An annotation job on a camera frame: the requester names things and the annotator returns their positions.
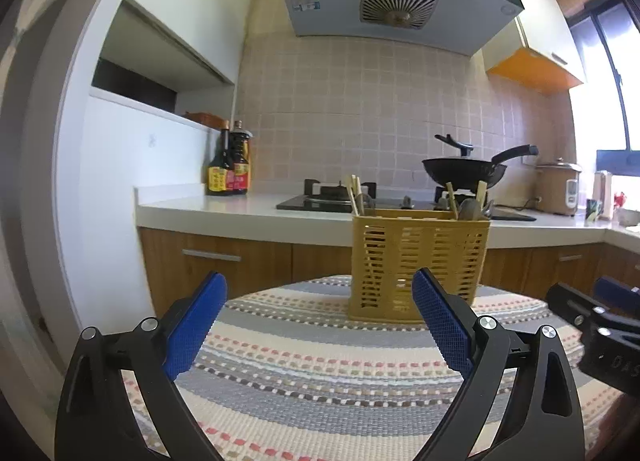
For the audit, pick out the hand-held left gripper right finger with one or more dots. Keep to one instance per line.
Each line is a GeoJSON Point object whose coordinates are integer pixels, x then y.
{"type": "Point", "coordinates": [445, 321]}

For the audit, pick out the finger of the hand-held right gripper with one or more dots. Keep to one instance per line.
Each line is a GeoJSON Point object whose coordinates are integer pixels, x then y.
{"type": "Point", "coordinates": [617, 287]}
{"type": "Point", "coordinates": [570, 298]}

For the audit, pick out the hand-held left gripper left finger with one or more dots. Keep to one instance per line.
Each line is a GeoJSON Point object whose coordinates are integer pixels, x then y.
{"type": "Point", "coordinates": [192, 331]}

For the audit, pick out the yellow plastic utensil basket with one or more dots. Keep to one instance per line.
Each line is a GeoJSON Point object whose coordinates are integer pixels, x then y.
{"type": "Point", "coordinates": [420, 246]}

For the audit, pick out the dark cup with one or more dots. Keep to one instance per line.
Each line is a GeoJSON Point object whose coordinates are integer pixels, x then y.
{"type": "Point", "coordinates": [594, 211]}

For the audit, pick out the wooden kitchen base cabinets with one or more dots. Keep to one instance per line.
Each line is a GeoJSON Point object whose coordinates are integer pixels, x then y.
{"type": "Point", "coordinates": [250, 266]}

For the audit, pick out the white container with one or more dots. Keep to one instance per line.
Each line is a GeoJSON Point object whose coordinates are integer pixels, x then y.
{"type": "Point", "coordinates": [604, 191]}

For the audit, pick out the rice cooker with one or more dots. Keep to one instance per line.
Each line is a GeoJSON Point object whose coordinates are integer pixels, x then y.
{"type": "Point", "coordinates": [557, 188]}

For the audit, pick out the striped woven mat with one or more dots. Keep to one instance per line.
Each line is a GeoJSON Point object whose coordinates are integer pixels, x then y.
{"type": "Point", "coordinates": [310, 371]}

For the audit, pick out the black wok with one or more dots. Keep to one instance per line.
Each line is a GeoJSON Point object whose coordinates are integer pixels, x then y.
{"type": "Point", "coordinates": [465, 171]}

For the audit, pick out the dark slim-necked sauce bottle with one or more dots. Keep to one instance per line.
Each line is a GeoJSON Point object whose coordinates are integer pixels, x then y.
{"type": "Point", "coordinates": [220, 176]}

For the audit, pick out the black gas stove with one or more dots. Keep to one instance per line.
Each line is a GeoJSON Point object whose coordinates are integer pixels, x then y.
{"type": "Point", "coordinates": [320, 201]}

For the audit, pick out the dark wide sauce bottle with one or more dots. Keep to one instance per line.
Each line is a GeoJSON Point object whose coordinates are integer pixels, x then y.
{"type": "Point", "coordinates": [241, 161]}

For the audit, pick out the black spatula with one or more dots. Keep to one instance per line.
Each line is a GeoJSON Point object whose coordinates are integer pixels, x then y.
{"type": "Point", "coordinates": [457, 144]}

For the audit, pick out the window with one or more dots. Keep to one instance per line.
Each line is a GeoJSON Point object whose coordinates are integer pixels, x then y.
{"type": "Point", "coordinates": [615, 66]}

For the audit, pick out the wall cabinet with orange underside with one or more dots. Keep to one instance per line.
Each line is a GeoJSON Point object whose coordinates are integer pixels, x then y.
{"type": "Point", "coordinates": [535, 41]}

